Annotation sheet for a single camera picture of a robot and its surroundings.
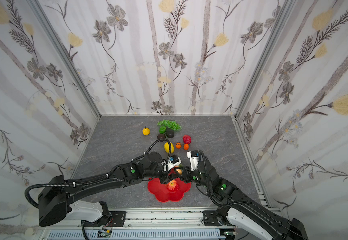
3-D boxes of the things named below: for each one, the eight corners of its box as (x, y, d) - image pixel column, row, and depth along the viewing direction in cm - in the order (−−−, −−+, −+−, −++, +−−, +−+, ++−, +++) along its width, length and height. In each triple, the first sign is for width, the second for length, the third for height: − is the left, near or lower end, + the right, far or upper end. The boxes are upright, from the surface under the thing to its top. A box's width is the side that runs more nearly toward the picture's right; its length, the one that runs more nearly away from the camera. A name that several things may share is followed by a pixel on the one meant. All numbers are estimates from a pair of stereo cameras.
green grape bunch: (157, 125, 117) (157, 121, 113) (160, 121, 120) (159, 117, 116) (179, 132, 113) (179, 128, 109) (181, 127, 116) (182, 123, 112)
